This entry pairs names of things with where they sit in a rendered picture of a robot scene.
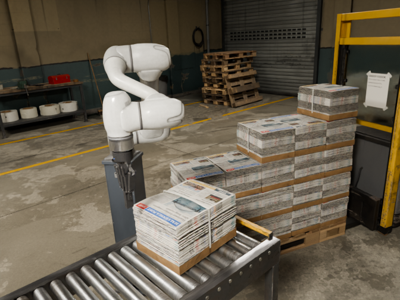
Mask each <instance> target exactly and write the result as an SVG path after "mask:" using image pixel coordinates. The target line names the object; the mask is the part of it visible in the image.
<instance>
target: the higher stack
mask: <svg viewBox="0 0 400 300"><path fill-rule="evenodd" d="M358 94H359V88H357V87H351V86H342V85H334V84H329V83H323V84H316V85H307V86H300V87H299V93H298V99H299V100H298V108H301V109H304V110H308V111H312V113H313V112H316V113H320V114H325V115H335V114H342V113H349V112H353V111H357V110H358V103H359V102H358ZM299 115H303V116H306V117H309V118H310V117H311V118H313V119H316V120H321V121H323V122H326V123H327V130H326V145H330V144H333V143H339V142H344V141H348V140H354V138H355V131H356V126H357V124H356V123H357V122H356V120H357V118H355V117H350V118H343V119H339V120H332V121H327V120H322V119H319V118H315V117H312V116H308V115H304V114H299ZM352 154H353V145H348V146H343V147H340V148H335V149H329V150H325V156H324V164H325V166H324V172H325V173H326V172H328V171H333V170H337V169H341V168H345V167H350V166H351V165H352ZM350 176H351V172H350V171H348V172H345V173H340V174H336V175H333V176H328V177H322V178H323V179H324V181H323V188H322V191H323V193H322V198H326V197H330V196H334V195H338V194H341V193H345V192H349V187H350V186H349V184H350V182H351V178H350ZM348 202H349V197H348V196H346V197H343V198H339V199H335V200H332V201H329V202H324V203H322V204H321V207H320V209H321V216H320V223H324V222H327V221H330V220H334V219H336V218H340V217H344V216H346V213H347V204H348ZM345 226H346V220H344V221H340V222H338V223H334V224H331V225H328V226H324V227H321V228H318V229H319V231H320V233H319V242H322V241H325V240H329V239H332V238H335V237H338V236H341V235H344V234H345Z"/></svg>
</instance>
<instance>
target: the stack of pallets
mask: <svg viewBox="0 0 400 300"><path fill-rule="evenodd" d="M247 52H250V55H249V56H247ZM256 52H257V51H224V52H212V53H205V54H203V55H204V59H202V60H201V61H202V64H201V65H200V69H201V70H200V71H202V79H203V82H204V87H202V98H203V99H204V103H205V104H208V103H211V102H213V105H219V104H224V106H229V105H231V104H230V100H229V95H228V93H227V87H226V82H225V80H224V76H227V75H230V74H236V73H242V72H244V71H243V70H245V69H248V71H253V69H254V68H253V67H251V62H253V57H254V56H256ZM210 55H212V58H210ZM244 58H247V61H244V62H243V59H244ZM233 60H235V61H233ZM208 61H210V62H211V63H208ZM241 64H245V67H241ZM231 65H233V66H234V67H231ZM207 67H210V68H209V69H207ZM234 71H235V72H234ZM208 73H211V74H208ZM209 79H211V80H209ZM210 84H213V85H210ZM209 95H210V96H209Z"/></svg>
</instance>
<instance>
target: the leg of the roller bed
mask: <svg viewBox="0 0 400 300"><path fill-rule="evenodd" d="M278 286H279V262H278V263H277V264H276V265H274V266H273V267H272V268H271V269H269V270H268V271H266V272H265V286H264V300H278Z"/></svg>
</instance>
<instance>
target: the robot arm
mask: <svg viewBox="0 0 400 300"><path fill-rule="evenodd" d="M103 64H104V68H105V71H106V73H107V75H108V78H109V80H110V81H111V83H112V84H113V85H115V86H116V87H118V88H120V89H122V90H124V91H113V92H109V93H107V94H106V95H105V97H104V101H103V121H104V126H105V130H106V131H107V137H108V144H109V147H110V154H109V156H107V157H105V158H104V160H105V161H113V162H117V163H116V164H114V168H115V170H116V173H117V178H118V182H119V186H120V188H122V190H123V191H124V192H123V194H124V203H125V208H127V209H128V208H131V207H134V204H133V195H132V192H134V191H135V177H136V170H133V169H132V164H131V160H132V159H133V158H134V157H135V156H137V154H139V153H140V150H135V149H134V146H135V145H137V144H145V143H155V142H160V141H163V140H165V139H167V138H168V137H169V136H170V132H171V127H174V126H177V125H179V124H180V123H182V121H183V120H184V119H185V106H184V104H183V103H182V102H181V101H180V100H178V99H174V98H169V97H167V96H165V95H163V94H161V93H159V77H160V76H161V73H162V72H163V71H165V70H167V69H168V68H169V67H170V66H171V56H170V51H169V49H168V48H167V47H166V46H163V45H160V44H156V43H138V44H134V45H123V46H112V47H110V48H108V49H107V51H106V52H105V55H104V61H103ZM125 73H137V75H138V76H139V78H140V82H138V81H136V80H133V79H131V78H129V77H127V76H125V75H124V74H125ZM125 91H126V92H128V93H131V94H133V95H136V96H138V97H140V98H141V102H131V99H130V97H129V95H128V94H127V93H126V92H125Z"/></svg>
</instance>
